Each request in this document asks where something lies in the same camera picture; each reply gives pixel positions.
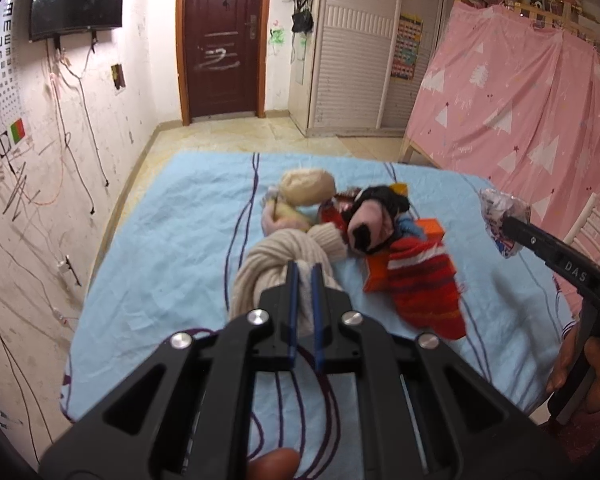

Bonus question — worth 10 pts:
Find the eye chart poster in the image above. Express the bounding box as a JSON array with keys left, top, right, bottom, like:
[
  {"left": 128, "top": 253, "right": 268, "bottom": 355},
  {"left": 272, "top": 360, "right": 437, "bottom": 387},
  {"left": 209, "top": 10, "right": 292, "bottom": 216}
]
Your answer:
[{"left": 0, "top": 0, "right": 26, "bottom": 159}]

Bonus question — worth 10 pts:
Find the white slatted wardrobe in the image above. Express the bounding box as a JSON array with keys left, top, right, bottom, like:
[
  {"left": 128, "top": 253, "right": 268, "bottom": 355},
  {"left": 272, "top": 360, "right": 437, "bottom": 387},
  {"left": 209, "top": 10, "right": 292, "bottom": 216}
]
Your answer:
[{"left": 306, "top": 0, "right": 455, "bottom": 136}]

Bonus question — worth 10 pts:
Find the light blue bed sheet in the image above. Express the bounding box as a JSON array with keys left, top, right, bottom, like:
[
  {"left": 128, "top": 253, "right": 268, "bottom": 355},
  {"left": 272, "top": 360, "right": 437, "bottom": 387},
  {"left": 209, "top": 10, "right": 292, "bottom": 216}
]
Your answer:
[{"left": 59, "top": 148, "right": 577, "bottom": 480}]

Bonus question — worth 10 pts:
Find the orange cardboard box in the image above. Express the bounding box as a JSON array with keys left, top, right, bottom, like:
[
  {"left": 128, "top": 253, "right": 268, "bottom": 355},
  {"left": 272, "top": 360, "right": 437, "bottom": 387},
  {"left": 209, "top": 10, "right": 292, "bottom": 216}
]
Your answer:
[{"left": 414, "top": 219, "right": 445, "bottom": 243}]

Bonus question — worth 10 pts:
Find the pink tree-print curtain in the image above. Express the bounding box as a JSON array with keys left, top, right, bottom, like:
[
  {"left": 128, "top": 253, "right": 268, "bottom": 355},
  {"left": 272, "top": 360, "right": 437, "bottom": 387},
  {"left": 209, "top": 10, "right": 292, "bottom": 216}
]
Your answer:
[{"left": 405, "top": 2, "right": 600, "bottom": 237}]

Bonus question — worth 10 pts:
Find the person's right hand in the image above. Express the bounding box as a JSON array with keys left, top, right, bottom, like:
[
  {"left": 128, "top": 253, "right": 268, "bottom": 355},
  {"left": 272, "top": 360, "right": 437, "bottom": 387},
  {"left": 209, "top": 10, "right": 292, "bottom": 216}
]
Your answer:
[{"left": 544, "top": 323, "right": 600, "bottom": 413}]

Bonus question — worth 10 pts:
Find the dark red wooden door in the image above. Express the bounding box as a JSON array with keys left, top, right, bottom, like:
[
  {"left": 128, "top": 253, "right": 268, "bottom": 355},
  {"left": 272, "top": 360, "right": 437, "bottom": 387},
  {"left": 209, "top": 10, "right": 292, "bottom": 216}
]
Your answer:
[{"left": 175, "top": 0, "right": 270, "bottom": 125}]

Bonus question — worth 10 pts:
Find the colourful wall chart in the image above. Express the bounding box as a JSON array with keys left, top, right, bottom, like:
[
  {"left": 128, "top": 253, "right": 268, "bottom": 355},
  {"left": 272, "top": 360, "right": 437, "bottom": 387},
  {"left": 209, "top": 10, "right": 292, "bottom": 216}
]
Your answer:
[{"left": 391, "top": 14, "right": 422, "bottom": 80}]

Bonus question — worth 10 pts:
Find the black and pink plush toy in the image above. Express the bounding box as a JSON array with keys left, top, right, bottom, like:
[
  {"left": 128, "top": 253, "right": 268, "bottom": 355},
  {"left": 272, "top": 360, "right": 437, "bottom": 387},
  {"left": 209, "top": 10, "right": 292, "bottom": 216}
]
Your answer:
[{"left": 341, "top": 185, "right": 411, "bottom": 255}]

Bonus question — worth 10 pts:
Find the person's left hand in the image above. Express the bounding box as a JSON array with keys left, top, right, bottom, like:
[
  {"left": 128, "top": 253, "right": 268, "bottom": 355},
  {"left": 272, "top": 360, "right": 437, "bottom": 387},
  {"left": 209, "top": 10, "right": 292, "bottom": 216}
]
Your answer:
[{"left": 247, "top": 448, "right": 300, "bottom": 480}]

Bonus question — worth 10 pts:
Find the red striped knitted garment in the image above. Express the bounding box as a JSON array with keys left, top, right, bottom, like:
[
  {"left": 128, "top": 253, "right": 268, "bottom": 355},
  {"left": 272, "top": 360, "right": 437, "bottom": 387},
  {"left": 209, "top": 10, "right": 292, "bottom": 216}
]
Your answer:
[{"left": 363, "top": 236, "right": 466, "bottom": 340}]

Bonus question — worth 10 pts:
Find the wooden bed frame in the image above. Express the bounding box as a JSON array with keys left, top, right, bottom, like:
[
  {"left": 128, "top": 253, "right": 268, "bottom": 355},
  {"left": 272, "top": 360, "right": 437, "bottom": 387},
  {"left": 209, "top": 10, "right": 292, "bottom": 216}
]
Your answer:
[{"left": 455, "top": 0, "right": 600, "bottom": 56}]

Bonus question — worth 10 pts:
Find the cream knit hat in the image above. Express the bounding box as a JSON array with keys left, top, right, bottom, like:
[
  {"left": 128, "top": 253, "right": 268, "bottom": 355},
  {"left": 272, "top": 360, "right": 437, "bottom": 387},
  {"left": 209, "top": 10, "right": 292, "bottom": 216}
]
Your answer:
[{"left": 279, "top": 168, "right": 337, "bottom": 207}]

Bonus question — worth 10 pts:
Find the white plastic wrapper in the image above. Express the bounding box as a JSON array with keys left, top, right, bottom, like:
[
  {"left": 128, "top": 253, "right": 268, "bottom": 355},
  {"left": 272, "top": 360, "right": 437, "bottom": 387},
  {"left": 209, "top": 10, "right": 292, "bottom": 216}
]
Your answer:
[{"left": 478, "top": 188, "right": 531, "bottom": 258}]

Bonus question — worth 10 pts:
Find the white metal chair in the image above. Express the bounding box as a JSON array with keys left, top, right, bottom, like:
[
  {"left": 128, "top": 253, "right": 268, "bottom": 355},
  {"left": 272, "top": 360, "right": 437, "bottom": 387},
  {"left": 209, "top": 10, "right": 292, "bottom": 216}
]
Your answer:
[{"left": 564, "top": 193, "right": 600, "bottom": 266}]

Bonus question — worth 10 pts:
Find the black wall cable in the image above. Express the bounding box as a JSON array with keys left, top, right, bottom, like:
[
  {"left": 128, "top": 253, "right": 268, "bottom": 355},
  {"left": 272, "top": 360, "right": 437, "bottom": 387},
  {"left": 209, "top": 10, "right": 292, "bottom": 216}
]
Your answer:
[{"left": 47, "top": 39, "right": 112, "bottom": 216}]

